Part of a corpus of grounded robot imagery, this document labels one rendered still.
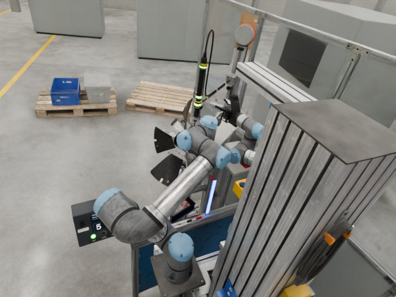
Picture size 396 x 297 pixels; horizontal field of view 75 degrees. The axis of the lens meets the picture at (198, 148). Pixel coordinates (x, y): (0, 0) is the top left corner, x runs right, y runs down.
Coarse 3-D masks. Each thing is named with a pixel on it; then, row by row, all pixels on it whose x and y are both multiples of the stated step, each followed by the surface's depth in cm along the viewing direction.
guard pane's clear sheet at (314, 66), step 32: (224, 32) 246; (288, 32) 181; (224, 64) 255; (288, 64) 186; (320, 64) 164; (384, 64) 132; (224, 96) 265; (256, 96) 222; (320, 96) 168; (352, 96) 149; (384, 96) 135; (384, 192) 143; (384, 224) 146; (384, 256) 149
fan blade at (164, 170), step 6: (168, 156) 194; (174, 156) 193; (162, 162) 194; (168, 162) 193; (174, 162) 193; (180, 162) 194; (156, 168) 195; (162, 168) 193; (168, 168) 193; (174, 168) 193; (156, 174) 194; (162, 174) 193; (168, 174) 192; (174, 174) 193; (168, 186) 191
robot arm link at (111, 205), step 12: (108, 192) 90; (120, 192) 92; (96, 204) 88; (108, 204) 86; (120, 204) 86; (132, 204) 88; (108, 216) 85; (120, 216) 83; (108, 228) 85; (168, 228) 121; (156, 240) 118
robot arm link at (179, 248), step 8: (176, 232) 123; (168, 240) 118; (176, 240) 117; (184, 240) 118; (192, 240) 119; (168, 248) 117; (176, 248) 114; (184, 248) 115; (192, 248) 116; (168, 256) 118; (176, 256) 113; (184, 256) 113; (176, 264) 117; (184, 264) 117
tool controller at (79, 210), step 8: (72, 208) 127; (80, 208) 127; (88, 208) 127; (72, 216) 122; (80, 216) 123; (88, 216) 125; (96, 216) 127; (80, 224) 123; (88, 224) 126; (80, 232) 126; (88, 232) 128; (96, 232) 130; (80, 240) 127; (88, 240) 130; (96, 240) 132
